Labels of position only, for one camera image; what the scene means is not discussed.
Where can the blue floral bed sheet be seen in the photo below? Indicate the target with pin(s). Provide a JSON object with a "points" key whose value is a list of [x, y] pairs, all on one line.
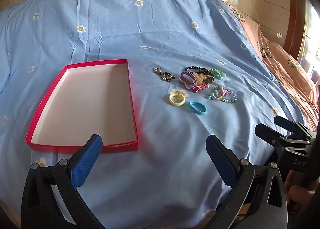
{"points": [[150, 31]]}

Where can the window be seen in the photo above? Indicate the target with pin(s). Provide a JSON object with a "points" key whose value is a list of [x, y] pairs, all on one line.
{"points": [[312, 43]]}

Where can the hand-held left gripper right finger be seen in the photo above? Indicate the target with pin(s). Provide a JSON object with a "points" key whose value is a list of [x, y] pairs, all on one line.
{"points": [[221, 162]]}

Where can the wooden door frame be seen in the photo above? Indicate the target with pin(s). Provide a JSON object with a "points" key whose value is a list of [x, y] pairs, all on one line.
{"points": [[295, 13]]}

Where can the person's right hand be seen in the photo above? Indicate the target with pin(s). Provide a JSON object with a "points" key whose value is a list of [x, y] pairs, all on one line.
{"points": [[297, 192]]}

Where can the pink bead hair clip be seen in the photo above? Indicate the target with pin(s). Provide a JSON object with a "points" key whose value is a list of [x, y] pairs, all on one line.
{"points": [[200, 88]]}

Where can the green bow hair clip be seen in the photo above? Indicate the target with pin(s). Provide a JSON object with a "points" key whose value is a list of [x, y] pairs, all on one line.
{"points": [[218, 73]]}

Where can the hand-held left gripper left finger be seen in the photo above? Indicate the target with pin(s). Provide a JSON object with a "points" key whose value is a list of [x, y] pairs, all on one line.
{"points": [[86, 162]]}

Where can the red cardboard box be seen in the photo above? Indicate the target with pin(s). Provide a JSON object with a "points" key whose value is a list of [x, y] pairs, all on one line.
{"points": [[82, 99]]}

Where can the orange cat print quilt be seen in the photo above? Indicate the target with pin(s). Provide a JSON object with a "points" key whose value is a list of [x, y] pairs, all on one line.
{"points": [[280, 68]]}

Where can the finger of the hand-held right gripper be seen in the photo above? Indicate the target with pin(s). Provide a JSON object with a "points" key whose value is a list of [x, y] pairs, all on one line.
{"points": [[283, 122], [268, 132]]}

